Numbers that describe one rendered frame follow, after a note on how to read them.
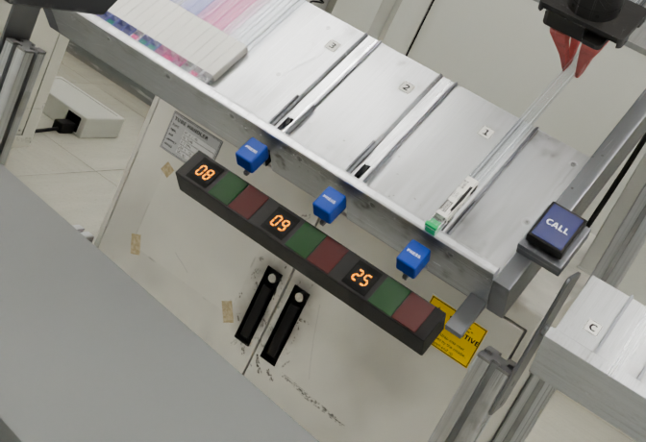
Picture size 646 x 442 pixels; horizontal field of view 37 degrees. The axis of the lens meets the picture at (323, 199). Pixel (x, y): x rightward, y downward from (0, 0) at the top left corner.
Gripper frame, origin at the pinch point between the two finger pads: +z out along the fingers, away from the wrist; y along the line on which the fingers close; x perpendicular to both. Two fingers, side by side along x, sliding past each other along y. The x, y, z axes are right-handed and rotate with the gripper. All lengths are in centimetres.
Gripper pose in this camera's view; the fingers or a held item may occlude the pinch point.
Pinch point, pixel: (574, 66)
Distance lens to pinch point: 116.0
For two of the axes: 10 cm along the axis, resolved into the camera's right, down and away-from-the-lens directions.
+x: -6.2, 6.0, -5.1
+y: -7.8, -5.0, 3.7
